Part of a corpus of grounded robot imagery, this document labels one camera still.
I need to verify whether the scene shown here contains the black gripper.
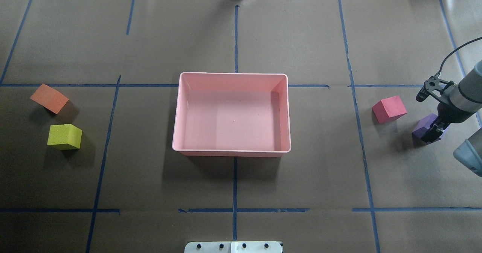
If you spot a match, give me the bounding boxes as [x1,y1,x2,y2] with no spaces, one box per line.
[420,102,462,143]

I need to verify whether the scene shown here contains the purple foam block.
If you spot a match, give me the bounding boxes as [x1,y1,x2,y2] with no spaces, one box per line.
[412,113,438,144]

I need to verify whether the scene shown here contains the orange foam block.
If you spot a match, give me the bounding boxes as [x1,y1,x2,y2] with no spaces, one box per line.
[30,84,69,114]

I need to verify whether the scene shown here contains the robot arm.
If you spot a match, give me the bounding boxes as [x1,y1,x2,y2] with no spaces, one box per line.
[415,61,482,177]

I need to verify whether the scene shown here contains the pink plastic bin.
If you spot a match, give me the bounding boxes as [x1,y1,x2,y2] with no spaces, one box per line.
[172,72,291,157]

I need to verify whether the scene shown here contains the red foam block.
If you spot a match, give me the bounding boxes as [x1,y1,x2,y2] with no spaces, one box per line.
[372,96,407,124]

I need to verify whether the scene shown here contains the yellow foam block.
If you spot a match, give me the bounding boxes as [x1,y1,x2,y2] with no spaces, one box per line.
[47,124,83,150]

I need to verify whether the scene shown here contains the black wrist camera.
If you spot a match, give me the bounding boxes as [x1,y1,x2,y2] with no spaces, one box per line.
[415,76,457,104]

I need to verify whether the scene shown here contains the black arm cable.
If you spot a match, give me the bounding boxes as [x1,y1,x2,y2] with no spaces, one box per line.
[435,37,482,78]

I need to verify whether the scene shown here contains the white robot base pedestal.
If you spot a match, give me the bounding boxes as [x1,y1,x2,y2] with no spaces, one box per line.
[184,241,284,253]

